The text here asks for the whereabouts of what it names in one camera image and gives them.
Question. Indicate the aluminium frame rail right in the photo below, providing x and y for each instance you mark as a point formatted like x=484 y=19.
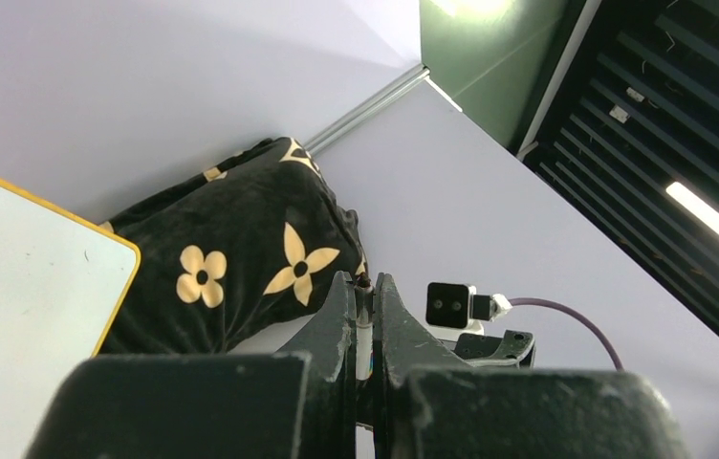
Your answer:
x=368 y=109

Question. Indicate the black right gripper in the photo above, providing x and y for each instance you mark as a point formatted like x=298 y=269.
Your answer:
x=513 y=350

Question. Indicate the yellow framed whiteboard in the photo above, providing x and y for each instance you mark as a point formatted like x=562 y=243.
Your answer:
x=62 y=281

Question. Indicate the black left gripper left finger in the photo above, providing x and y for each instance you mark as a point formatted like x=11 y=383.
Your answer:
x=297 y=402

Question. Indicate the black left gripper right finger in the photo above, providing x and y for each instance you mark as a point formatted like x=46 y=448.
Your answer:
x=429 y=403

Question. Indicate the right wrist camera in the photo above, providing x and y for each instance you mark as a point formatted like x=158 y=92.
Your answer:
x=458 y=306

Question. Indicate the black floral blanket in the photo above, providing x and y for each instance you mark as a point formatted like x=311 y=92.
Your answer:
x=253 y=241

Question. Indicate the white marker pen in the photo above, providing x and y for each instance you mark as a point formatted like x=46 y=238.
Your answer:
x=364 y=296

